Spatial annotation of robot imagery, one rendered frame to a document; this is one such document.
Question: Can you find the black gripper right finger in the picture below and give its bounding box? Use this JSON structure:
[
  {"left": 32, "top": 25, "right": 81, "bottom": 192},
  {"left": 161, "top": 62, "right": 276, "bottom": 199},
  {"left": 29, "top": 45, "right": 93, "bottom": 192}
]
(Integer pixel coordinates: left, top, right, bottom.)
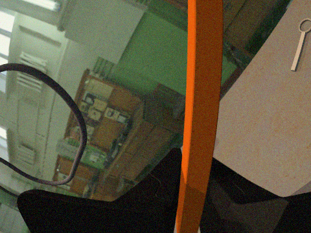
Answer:
[{"left": 200, "top": 158, "right": 311, "bottom": 233}]

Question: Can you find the tan handle with round loop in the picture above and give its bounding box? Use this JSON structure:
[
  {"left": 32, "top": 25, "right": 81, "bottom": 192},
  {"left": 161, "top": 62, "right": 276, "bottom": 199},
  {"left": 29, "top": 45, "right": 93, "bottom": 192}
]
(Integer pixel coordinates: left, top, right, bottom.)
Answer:
[{"left": 291, "top": 18, "right": 311, "bottom": 72}]

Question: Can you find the orange handle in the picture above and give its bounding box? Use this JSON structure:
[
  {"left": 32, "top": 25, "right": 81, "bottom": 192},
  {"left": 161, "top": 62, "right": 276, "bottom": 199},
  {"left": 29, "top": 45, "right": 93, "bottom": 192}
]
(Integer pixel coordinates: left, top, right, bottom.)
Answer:
[{"left": 176, "top": 0, "right": 224, "bottom": 233}]

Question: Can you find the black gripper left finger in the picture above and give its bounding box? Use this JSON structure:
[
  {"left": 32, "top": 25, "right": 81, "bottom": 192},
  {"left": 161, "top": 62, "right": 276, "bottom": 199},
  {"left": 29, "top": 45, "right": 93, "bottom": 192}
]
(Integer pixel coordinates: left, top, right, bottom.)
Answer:
[{"left": 17, "top": 148, "right": 182, "bottom": 233}]

